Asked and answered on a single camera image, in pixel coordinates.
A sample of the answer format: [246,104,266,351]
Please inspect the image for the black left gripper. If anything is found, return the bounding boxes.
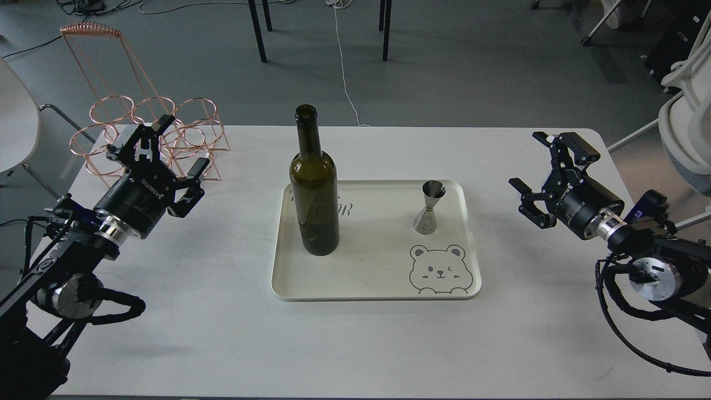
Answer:
[94,114,211,239]

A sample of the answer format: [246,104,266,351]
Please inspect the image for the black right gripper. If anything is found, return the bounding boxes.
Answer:
[508,131,624,240]

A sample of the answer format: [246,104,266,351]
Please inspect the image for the silver steel jigger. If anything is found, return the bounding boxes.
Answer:
[412,180,446,235]

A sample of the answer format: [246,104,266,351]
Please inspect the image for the dark green wine bottle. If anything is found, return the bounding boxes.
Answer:
[289,104,339,256]

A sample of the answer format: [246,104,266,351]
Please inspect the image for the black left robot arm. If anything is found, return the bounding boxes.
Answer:
[1,114,210,399]

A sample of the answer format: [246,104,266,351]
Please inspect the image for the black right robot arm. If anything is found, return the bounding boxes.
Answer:
[509,131,709,377]

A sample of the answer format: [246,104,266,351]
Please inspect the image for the white office chair right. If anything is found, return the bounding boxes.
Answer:
[607,16,710,197]

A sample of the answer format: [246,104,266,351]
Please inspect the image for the white chair left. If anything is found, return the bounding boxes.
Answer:
[1,60,81,198]

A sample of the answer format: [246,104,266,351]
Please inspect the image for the black table legs left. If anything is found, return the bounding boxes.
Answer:
[247,0,273,63]

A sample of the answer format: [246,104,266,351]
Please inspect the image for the black table legs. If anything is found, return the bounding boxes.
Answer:
[378,0,393,62]
[247,0,273,63]

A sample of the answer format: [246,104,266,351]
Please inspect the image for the white wheeled stand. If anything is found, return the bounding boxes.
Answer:
[530,0,653,46]

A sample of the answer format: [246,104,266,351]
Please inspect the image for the black equipment case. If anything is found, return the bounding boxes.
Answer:
[643,1,710,83]

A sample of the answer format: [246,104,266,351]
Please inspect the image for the cream bear serving tray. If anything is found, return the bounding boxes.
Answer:
[271,179,482,301]

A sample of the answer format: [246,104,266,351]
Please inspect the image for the black table legs right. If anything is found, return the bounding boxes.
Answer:
[378,0,393,62]

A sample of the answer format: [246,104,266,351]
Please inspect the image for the copper wire wine rack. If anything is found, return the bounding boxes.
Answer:
[60,23,231,182]

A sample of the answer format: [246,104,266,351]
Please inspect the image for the black cables on floor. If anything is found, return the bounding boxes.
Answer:
[0,0,145,59]

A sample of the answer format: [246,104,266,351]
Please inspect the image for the white cable on floor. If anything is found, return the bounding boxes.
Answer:
[327,0,370,127]

